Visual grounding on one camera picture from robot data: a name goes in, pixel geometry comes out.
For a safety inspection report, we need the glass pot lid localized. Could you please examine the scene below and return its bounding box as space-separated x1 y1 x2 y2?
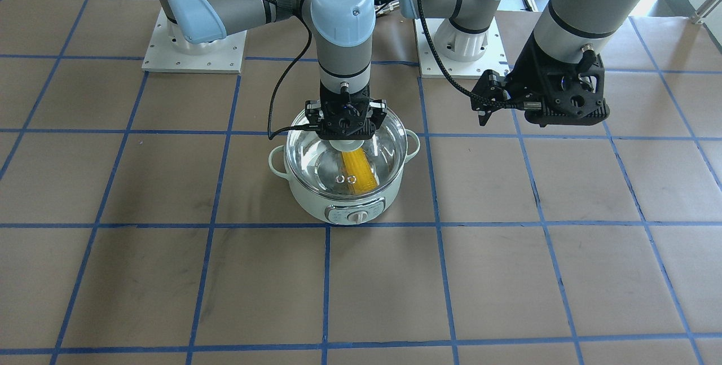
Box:
285 111 411 200

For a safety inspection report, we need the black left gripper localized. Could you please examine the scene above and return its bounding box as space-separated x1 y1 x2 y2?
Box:
471 32 565 126

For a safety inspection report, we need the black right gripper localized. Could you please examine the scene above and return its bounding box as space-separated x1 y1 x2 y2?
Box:
305 84 387 140

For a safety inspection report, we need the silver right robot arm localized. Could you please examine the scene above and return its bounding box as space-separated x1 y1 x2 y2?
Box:
160 0 387 140

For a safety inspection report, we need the pale green electric pot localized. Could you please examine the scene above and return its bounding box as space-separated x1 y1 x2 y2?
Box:
268 110 420 225

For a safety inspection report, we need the yellow corn cob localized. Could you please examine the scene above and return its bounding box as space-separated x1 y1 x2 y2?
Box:
341 147 377 195

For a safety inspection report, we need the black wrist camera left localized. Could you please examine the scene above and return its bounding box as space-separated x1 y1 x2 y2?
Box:
525 48 611 127

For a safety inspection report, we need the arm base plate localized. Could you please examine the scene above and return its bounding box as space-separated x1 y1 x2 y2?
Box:
426 19 510 79
142 10 246 74

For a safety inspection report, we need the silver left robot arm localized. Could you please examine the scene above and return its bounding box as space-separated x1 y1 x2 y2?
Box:
399 0 640 127

